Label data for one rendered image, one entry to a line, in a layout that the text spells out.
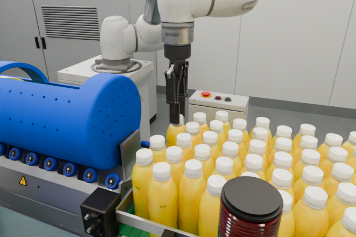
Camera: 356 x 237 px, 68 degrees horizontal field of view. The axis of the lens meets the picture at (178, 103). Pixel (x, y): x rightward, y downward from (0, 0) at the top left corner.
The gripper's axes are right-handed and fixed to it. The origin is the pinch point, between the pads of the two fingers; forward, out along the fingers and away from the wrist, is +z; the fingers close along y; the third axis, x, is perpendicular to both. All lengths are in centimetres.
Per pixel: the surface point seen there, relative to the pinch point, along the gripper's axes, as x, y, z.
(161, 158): 2.0, 16.3, 6.4
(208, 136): 12.2, 8.2, 2.0
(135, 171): -1.2, 24.0, 6.0
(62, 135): -23.0, 23.4, 1.0
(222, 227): 24, 47, -10
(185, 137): 6.6, 11.3, 2.0
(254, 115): 7, -250, 111
